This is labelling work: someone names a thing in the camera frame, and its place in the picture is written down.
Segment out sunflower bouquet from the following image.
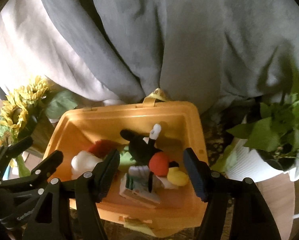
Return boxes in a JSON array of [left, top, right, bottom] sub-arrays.
[[0, 76, 78, 178]]

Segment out white plant pot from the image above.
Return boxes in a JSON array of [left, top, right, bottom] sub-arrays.
[[224, 135, 299, 183]]

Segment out white fluffy plush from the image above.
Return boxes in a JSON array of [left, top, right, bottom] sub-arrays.
[[71, 150, 102, 179]]

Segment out black mouse plush toy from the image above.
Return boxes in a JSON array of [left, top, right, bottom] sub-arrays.
[[120, 124, 190, 193]]

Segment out patterned rug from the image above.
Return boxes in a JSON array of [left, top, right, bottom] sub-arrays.
[[69, 97, 245, 240]]

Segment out grey ribbed vase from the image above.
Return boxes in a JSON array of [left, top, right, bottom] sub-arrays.
[[27, 115, 56, 155]]

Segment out green frog plush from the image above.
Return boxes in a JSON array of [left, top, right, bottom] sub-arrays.
[[118, 145, 135, 167]]

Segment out orange plastic crate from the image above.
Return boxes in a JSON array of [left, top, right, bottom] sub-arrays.
[[43, 87, 209, 238]]

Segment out beige curtain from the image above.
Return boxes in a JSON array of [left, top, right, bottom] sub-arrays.
[[0, 0, 145, 105]]

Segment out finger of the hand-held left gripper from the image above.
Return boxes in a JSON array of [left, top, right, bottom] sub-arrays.
[[0, 136, 33, 173], [0, 150, 63, 192]]

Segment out small blue printed box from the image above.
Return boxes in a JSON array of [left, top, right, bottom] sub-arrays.
[[119, 174, 162, 208]]

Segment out red fluffy plush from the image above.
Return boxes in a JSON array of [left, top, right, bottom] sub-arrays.
[[88, 140, 115, 159]]

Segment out green leafy houseplant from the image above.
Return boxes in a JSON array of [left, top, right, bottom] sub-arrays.
[[226, 62, 299, 170]]

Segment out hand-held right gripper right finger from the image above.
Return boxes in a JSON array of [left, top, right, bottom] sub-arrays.
[[183, 147, 282, 240]]

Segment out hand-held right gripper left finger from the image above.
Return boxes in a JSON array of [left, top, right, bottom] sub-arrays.
[[22, 149, 120, 240]]

